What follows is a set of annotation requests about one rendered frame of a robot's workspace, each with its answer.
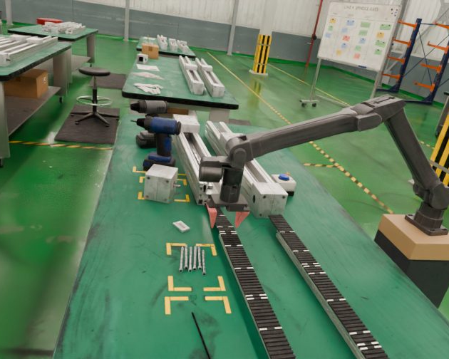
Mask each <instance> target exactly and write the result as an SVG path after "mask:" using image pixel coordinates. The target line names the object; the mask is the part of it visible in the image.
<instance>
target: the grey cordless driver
mask: <svg viewBox="0 0 449 359"><path fill-rule="evenodd" d="M125 108H130V109H131V110H134V111H137V112H138V113H145V114H147V115H145V117H147V116H151V117H158V118H160V116H159V115H158V114H164V113H167V112H168V110H169V105H168V103H167V101H163V100H144V101H143V100H139V101H138V102H136V103H131V104H130V106H125ZM154 133H155V132H152V131H140V134H137V135H136V136H135V139H136V144H137V145H138V146H139V147H140V148H157V146H156V141H155V140H154Z"/></svg>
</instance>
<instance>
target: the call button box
mask: <svg viewBox="0 0 449 359"><path fill-rule="evenodd" d="M271 179H272V180H273V181H274V182H275V183H279V184H280V185H281V187H282V188H283V189H284V190H285V192H286V193H287V194H288V196H292V197H293V196H294V191H295V188H296V182H295V181H294V180H293V179H292V178H291V177H290V176H289V179H281V178H280V177H279V175H271Z"/></svg>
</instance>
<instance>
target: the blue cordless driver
mask: <svg viewBox="0 0 449 359"><path fill-rule="evenodd" d="M130 121H131V122H135V123H136V124H137V125H138V126H140V127H142V128H145V130H147V131H152V132H155V133H154V140H155V141H156V146H157V152H155V151H151V153H150V154H149V155H147V157H146V158H145V159H144V161H143V170H145V171H148V170H149V169H150V168H151V167H152V166H153V165H154V164H156V165H163V166H168V167H175V158H173V155H172V154H171V150H172V138H171V136H169V135H175V134H176V135H179V134H180V131H181V126H182V123H181V122H180V121H178V122H177V121H176V120H171V119H167V118H158V117H151V116H147V117H146V118H138V119H137V120H130Z"/></svg>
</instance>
